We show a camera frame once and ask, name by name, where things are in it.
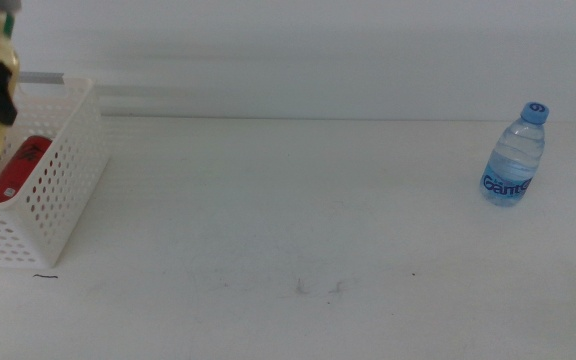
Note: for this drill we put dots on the red cola can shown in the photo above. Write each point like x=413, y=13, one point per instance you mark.
x=15, y=170

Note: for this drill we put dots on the clear water bottle blue cap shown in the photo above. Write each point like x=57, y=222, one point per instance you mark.
x=513, y=160

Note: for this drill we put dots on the white perforated plastic basket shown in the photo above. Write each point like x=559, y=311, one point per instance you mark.
x=63, y=170

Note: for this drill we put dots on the short black thread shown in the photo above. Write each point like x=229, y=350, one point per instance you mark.
x=47, y=276

